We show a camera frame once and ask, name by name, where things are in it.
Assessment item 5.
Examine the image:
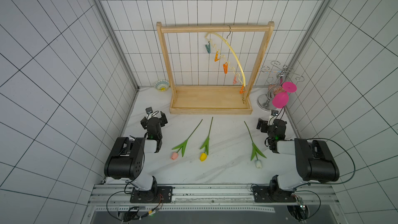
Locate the left base cable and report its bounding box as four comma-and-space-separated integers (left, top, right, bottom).
106, 180, 164, 223

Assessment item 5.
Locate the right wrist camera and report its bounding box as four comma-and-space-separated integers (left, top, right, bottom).
271, 110, 279, 116

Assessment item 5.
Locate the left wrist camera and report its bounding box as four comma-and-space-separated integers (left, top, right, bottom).
146, 107, 153, 115

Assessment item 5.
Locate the wooden hanger rack frame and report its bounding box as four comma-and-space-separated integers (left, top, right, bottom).
157, 21, 275, 115

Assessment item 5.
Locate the right base cable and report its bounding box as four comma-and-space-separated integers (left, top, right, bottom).
285, 189, 321, 222

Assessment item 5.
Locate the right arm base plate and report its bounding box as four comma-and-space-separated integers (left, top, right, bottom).
251, 185, 296, 203

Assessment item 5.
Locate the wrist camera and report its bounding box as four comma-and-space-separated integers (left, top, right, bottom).
271, 110, 279, 116
146, 107, 153, 115

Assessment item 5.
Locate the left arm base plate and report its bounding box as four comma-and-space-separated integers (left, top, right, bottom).
130, 186, 173, 203

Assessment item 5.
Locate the patterned small bowl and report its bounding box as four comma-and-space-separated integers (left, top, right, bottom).
154, 79, 170, 92

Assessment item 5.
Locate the yellow tulip flower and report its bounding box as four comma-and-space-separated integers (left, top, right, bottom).
200, 117, 214, 162

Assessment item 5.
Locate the white tulip flower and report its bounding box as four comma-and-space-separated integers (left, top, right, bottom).
244, 121, 267, 169

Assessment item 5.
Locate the yellow wavy clothes hanger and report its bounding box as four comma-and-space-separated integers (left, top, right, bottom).
204, 24, 247, 87

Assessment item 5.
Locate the orange clothespin lowest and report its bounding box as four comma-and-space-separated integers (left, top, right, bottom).
239, 86, 245, 94

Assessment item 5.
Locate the orange clothespin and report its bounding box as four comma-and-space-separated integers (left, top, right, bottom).
223, 63, 229, 74
214, 52, 220, 62

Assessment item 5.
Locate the silver wire glass rack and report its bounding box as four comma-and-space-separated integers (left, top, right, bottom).
257, 60, 305, 111

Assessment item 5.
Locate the red patterned cup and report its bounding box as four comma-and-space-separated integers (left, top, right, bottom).
268, 84, 285, 98

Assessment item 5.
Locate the pink tulip flower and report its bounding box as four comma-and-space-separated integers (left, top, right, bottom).
171, 120, 203, 160

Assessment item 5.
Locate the teal clothespin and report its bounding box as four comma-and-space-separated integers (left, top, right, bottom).
205, 44, 211, 54

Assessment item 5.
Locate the base cable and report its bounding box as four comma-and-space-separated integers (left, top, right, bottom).
285, 189, 321, 222
106, 180, 164, 223

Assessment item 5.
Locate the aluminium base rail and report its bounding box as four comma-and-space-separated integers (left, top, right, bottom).
82, 184, 348, 224

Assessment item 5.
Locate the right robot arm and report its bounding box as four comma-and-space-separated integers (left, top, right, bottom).
254, 118, 340, 203

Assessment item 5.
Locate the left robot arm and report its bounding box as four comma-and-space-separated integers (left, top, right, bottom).
104, 108, 168, 202

